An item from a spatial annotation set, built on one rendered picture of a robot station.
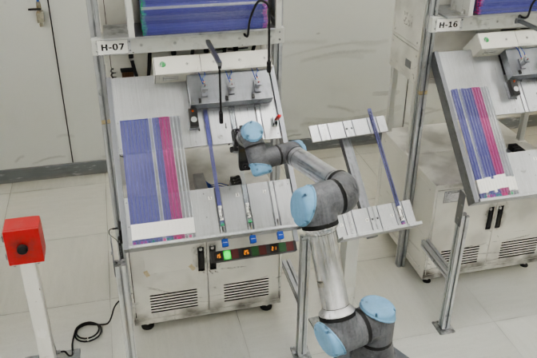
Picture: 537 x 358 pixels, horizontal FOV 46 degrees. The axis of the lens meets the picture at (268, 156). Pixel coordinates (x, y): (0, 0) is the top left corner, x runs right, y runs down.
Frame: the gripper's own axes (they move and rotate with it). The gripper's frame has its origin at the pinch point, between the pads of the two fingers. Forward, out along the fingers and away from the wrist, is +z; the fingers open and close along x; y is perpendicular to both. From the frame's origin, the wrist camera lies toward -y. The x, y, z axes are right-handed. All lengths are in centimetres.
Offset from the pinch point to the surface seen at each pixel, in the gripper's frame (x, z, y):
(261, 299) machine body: -12, 56, -64
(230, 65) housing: -1.3, -0.3, 36.2
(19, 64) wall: 102, 148, 90
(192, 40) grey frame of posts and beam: 13.5, -3.8, 46.7
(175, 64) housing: 21.0, 0.1, 38.4
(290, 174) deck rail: -19.5, -2.4, -11.8
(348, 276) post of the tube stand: -46, 23, -57
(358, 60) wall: -120, 156, 78
